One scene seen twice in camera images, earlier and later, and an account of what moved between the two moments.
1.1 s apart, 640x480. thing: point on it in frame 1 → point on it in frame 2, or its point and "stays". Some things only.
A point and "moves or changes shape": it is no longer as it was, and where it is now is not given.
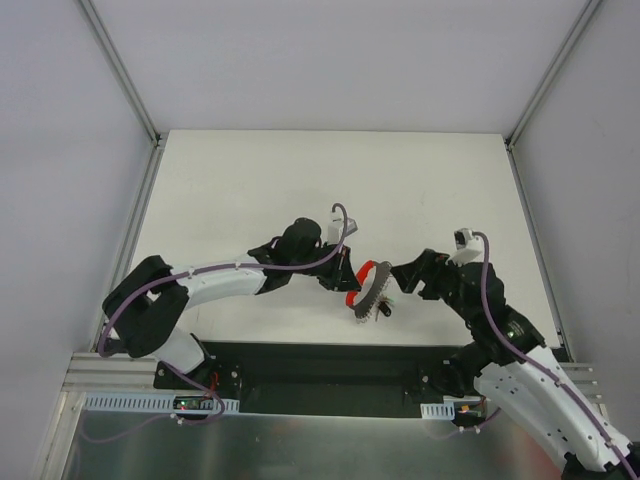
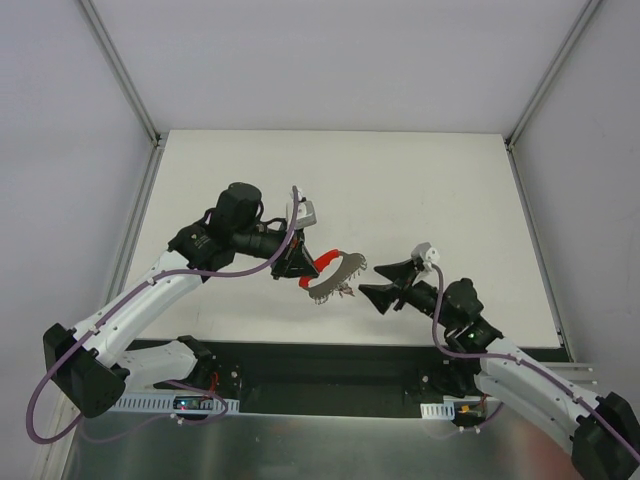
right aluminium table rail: [581, 373] stays
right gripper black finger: [408, 282] → [384, 295]
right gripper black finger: [413, 271] stays
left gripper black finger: [348, 283] → [285, 269]
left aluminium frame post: [118, 69] stays
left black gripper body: [338, 270] → [289, 255]
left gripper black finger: [347, 268] → [302, 264]
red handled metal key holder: [364, 273] moves or changes shape
